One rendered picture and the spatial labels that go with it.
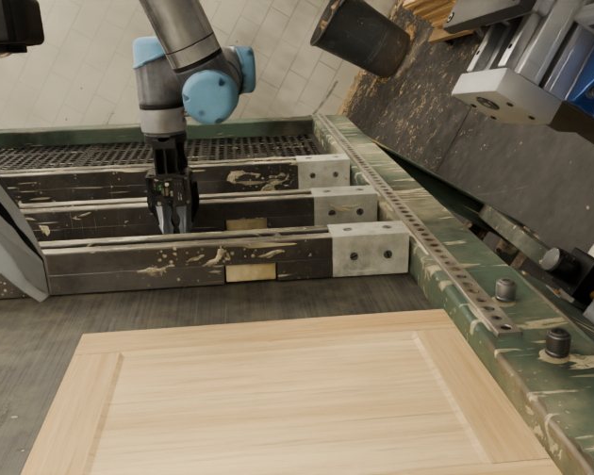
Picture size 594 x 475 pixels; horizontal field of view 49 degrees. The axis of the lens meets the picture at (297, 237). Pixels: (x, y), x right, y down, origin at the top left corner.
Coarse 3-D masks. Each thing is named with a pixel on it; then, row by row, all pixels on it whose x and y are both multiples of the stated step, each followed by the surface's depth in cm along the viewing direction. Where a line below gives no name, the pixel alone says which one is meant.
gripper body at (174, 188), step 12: (156, 144) 103; (168, 144) 104; (156, 156) 105; (168, 156) 107; (156, 168) 105; (168, 168) 107; (180, 168) 110; (156, 180) 107; (168, 180) 107; (180, 180) 106; (192, 180) 114; (156, 192) 108; (168, 192) 108; (180, 192) 107; (156, 204) 108; (168, 204) 108; (180, 204) 107
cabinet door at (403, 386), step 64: (320, 320) 86; (384, 320) 86; (448, 320) 85; (64, 384) 73; (128, 384) 74; (192, 384) 73; (256, 384) 73; (320, 384) 73; (384, 384) 72; (448, 384) 71; (64, 448) 63; (128, 448) 63; (192, 448) 63; (256, 448) 62; (320, 448) 62; (384, 448) 62; (448, 448) 62; (512, 448) 61
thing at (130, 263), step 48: (96, 240) 103; (144, 240) 103; (192, 240) 104; (240, 240) 101; (288, 240) 101; (336, 240) 102; (384, 240) 103; (0, 288) 99; (96, 288) 101; (144, 288) 102
